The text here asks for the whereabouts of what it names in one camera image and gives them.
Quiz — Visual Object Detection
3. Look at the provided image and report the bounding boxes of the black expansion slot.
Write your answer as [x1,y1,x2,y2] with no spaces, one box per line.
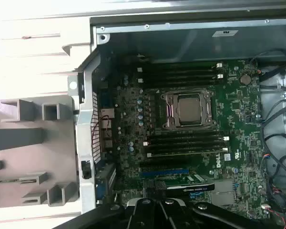
[139,161,189,169]

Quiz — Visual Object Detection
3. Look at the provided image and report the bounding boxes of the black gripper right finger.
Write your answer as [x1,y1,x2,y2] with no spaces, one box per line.
[158,199,274,229]

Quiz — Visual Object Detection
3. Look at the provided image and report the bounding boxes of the black graphics card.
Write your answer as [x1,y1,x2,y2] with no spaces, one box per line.
[143,173,215,198]

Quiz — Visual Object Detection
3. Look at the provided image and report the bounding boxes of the silver coin battery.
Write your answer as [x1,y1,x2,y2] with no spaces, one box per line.
[239,73,251,85]

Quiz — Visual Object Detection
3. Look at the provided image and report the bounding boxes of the green motherboard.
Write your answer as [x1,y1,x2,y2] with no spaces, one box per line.
[96,58,270,221]

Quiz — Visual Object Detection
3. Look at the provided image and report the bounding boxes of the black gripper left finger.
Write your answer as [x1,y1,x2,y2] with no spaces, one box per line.
[53,197,162,229]

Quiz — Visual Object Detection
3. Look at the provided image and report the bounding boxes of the black RAM slot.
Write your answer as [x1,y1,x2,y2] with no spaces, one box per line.
[147,132,221,139]
[143,81,216,88]
[147,144,222,150]
[143,70,216,76]

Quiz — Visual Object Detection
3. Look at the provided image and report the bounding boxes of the thin wire locking lever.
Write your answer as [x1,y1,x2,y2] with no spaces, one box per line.
[161,128,217,133]
[157,89,216,96]

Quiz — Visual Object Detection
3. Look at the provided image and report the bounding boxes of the black cable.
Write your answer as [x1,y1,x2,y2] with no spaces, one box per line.
[249,49,286,70]
[262,98,286,131]
[264,133,286,149]

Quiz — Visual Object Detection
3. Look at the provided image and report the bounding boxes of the silver CPU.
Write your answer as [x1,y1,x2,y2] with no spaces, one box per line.
[177,97,205,126]

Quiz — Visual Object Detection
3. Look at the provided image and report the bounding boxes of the black open PC case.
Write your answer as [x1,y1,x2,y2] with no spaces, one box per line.
[67,9,286,229]

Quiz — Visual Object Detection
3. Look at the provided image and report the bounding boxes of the blue expansion slot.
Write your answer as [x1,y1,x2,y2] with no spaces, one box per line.
[142,168,190,177]

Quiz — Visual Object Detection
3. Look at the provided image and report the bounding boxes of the red black thin wire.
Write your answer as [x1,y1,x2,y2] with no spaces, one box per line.
[91,114,110,144]

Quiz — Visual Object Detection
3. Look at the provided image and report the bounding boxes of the metal socket cover frame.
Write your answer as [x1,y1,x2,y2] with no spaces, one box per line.
[161,92,217,131]

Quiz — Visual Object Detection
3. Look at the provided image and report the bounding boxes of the grey parts rack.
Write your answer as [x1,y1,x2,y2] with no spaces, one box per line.
[0,97,81,208]

